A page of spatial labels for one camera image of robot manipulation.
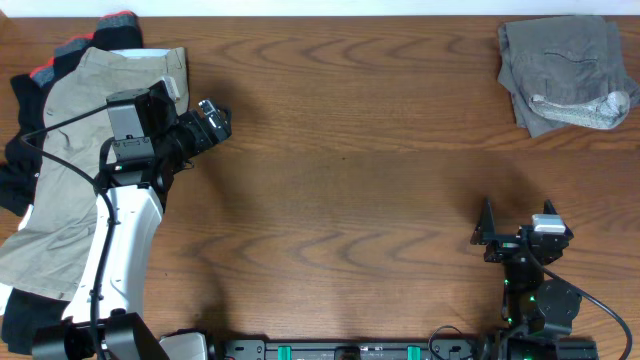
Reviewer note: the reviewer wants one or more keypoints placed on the white garment under pile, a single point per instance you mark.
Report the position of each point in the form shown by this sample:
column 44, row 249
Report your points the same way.
column 7, row 290

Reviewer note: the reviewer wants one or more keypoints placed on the grey shorts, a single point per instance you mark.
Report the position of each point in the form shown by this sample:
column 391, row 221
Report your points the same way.
column 562, row 71

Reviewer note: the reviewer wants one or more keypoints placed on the black garment with red trim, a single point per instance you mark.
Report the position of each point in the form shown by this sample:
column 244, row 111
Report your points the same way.
column 117, row 31

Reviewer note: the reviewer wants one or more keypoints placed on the khaki shorts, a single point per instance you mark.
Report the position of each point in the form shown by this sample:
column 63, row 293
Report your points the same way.
column 65, row 190

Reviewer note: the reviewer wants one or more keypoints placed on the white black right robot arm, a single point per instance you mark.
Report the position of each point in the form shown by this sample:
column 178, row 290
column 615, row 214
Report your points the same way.
column 539, row 312

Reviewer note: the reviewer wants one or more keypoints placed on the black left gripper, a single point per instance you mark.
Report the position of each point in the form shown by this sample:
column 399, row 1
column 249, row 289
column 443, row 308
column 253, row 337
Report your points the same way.
column 202, row 141

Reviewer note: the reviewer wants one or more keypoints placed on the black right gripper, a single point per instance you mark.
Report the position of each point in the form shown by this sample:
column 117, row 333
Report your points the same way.
column 485, row 234

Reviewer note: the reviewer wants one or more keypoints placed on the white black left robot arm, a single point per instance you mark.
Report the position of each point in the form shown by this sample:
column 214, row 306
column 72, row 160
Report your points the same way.
column 151, row 143

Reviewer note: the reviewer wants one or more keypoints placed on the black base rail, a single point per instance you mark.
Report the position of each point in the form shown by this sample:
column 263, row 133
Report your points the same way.
column 350, row 350

